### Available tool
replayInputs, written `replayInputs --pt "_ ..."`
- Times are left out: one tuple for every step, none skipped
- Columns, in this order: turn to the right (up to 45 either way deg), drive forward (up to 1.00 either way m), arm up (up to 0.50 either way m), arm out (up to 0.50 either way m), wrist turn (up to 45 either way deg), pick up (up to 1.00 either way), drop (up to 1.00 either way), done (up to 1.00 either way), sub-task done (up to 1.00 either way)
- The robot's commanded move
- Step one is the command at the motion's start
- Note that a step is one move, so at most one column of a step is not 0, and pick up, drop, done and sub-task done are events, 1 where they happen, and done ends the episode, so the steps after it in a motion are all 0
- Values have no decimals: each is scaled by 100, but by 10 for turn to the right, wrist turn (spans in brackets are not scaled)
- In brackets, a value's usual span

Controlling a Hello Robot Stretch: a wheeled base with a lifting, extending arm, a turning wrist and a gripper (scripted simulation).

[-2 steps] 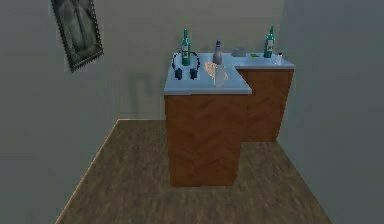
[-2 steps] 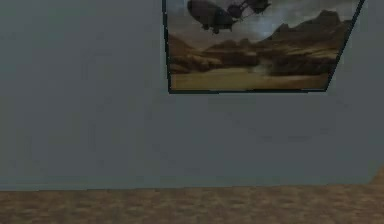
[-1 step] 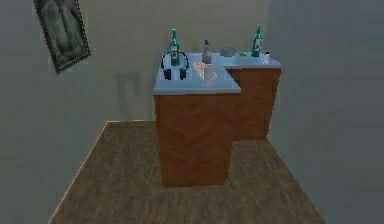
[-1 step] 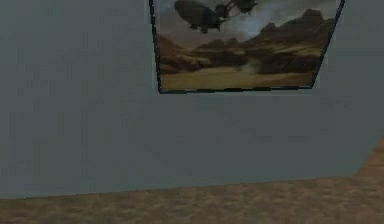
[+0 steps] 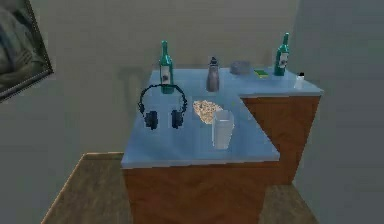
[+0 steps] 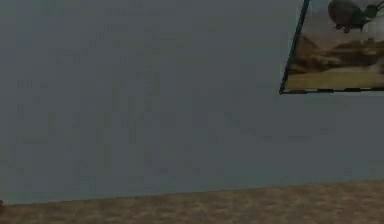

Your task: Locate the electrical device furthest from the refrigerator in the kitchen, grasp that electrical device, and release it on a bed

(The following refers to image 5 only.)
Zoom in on black headphones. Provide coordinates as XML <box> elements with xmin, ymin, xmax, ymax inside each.
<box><xmin>137</xmin><ymin>83</ymin><xmax>189</xmax><ymax>131</ymax></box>

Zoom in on clear glass cup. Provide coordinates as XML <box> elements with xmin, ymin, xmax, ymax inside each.
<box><xmin>211</xmin><ymin>109</ymin><xmax>235</xmax><ymax>151</ymax></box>

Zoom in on wooden counter with blue top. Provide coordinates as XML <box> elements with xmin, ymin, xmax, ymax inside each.
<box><xmin>120</xmin><ymin>66</ymin><xmax>325</xmax><ymax>224</ymax></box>

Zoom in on green glass bottle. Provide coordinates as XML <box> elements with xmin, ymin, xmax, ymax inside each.
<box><xmin>159</xmin><ymin>40</ymin><xmax>175</xmax><ymax>95</ymax></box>
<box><xmin>273</xmin><ymin>32</ymin><xmax>290</xmax><ymax>77</ymax></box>

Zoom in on grey round bowl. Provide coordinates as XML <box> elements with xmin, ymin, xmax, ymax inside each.
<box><xmin>229</xmin><ymin>60</ymin><xmax>252</xmax><ymax>76</ymax></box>

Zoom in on green and yellow sponge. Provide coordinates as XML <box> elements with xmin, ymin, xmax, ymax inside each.
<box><xmin>253</xmin><ymin>68</ymin><xmax>270</xmax><ymax>80</ymax></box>

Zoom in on small white salt shaker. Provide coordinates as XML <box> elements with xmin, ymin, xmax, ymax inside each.
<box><xmin>293</xmin><ymin>72</ymin><xmax>306</xmax><ymax>91</ymax></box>

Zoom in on framed grey wall picture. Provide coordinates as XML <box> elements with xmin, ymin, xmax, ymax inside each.
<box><xmin>0</xmin><ymin>0</ymin><xmax>55</xmax><ymax>102</ymax></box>

